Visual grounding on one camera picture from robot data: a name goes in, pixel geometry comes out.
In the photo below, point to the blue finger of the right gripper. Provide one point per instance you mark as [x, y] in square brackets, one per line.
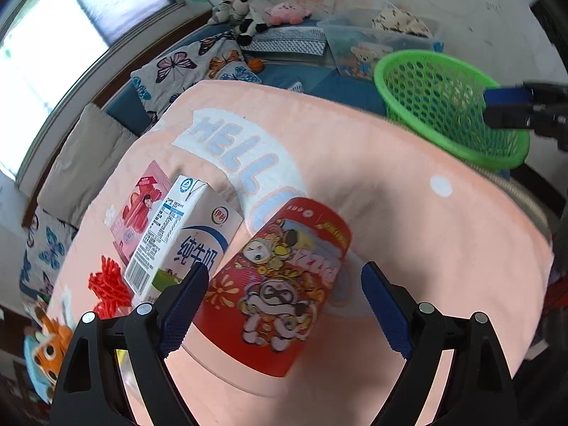
[507, 96]
[509, 117]

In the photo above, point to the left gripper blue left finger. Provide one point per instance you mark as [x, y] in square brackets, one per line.
[177, 306]

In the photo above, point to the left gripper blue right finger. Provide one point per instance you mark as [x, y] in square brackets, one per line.
[392, 306]

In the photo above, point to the red cartoon paper cup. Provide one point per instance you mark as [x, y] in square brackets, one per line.
[263, 304]

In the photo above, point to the white milk carton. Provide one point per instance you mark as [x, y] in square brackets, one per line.
[194, 224]

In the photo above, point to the pink snack packet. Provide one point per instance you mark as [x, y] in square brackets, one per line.
[139, 209]

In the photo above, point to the green plastic trash basket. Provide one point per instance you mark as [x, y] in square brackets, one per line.
[440, 98]

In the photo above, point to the pink flower blanket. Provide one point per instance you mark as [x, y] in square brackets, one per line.
[468, 253]

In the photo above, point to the spotted beige cloth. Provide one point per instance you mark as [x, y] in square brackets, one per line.
[400, 21]

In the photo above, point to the orange plush toy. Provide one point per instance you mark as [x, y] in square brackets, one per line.
[44, 351]

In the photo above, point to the clear storage bin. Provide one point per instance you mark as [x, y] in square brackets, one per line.
[356, 47]

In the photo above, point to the left butterfly pillow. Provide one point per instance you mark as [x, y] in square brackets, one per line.
[48, 241]

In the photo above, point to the butterfly pillow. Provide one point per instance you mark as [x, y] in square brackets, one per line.
[160, 82]
[48, 241]

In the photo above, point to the blue sofa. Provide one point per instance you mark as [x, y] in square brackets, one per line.
[317, 80]

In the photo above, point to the patterned blue cloth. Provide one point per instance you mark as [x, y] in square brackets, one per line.
[305, 40]

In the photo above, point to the beige cushion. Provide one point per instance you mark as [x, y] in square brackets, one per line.
[87, 159]

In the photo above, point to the pink plush toy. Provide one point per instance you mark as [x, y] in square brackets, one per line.
[287, 13]

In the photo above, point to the small orange ball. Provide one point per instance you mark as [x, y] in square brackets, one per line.
[256, 65]

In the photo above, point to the cow plush toy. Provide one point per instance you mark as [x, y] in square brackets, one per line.
[249, 18]

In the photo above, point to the right butterfly pillow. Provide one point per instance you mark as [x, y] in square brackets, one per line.
[160, 82]

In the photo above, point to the grey plush toy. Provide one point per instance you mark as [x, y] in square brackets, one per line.
[221, 13]

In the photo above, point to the window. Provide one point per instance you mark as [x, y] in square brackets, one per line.
[46, 48]

